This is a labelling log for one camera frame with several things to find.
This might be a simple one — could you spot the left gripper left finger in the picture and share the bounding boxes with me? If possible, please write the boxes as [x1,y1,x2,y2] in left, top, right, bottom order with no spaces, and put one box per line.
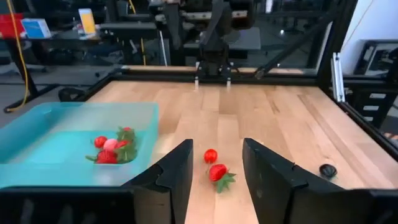
[122,138,195,224]

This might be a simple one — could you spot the blue and white box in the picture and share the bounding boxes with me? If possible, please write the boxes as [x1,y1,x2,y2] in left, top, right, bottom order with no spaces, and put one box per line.
[21,17,52,40]

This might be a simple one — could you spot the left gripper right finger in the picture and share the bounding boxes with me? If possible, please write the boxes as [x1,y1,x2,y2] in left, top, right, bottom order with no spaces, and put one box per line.
[242,138,346,224]

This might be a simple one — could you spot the black desk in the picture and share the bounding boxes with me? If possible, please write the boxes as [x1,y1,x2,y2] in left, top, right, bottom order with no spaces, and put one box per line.
[0,21,159,113]

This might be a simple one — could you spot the pink toy peach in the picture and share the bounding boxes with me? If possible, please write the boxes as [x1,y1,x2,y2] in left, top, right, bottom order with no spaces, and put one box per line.
[103,138,119,152]

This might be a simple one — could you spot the silver aluminium bracket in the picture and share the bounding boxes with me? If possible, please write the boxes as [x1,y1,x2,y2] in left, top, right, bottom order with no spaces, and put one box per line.
[330,52,346,103]

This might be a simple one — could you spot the red box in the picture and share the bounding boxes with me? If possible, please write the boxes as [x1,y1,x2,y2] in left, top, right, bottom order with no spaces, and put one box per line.
[0,12,25,40]

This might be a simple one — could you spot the black metal table frame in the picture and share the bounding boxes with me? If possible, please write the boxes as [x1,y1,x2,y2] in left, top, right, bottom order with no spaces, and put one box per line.
[57,0,398,162]

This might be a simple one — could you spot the teal translucent tupperware container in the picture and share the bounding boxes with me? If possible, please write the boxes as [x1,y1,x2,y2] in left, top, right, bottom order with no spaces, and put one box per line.
[0,101,160,189]

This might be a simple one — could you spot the yellow cable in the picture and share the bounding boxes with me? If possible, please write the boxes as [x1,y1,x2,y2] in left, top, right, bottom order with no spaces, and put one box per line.
[3,0,30,113]

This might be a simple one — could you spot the yellow and white card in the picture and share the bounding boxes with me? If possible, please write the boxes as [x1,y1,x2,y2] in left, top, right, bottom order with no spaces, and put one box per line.
[77,7,97,35]

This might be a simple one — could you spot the black toy cherry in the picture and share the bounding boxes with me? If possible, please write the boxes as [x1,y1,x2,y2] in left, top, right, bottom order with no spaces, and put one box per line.
[318,163,338,180]

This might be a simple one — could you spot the red toy cherry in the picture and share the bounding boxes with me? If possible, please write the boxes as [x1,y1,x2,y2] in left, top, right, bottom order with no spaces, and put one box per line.
[203,148,218,165]
[93,135,108,149]

